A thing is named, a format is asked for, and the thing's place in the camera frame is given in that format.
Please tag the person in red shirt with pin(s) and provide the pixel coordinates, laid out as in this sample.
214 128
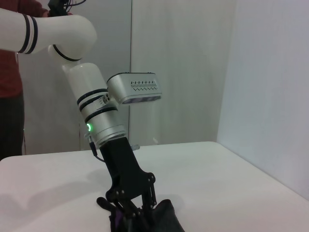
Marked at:
7 72

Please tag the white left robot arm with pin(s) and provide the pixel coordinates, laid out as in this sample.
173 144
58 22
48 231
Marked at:
79 79

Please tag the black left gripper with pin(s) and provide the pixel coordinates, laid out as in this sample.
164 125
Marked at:
123 164

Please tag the dark blue rag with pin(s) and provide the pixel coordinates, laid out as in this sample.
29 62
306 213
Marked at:
166 217

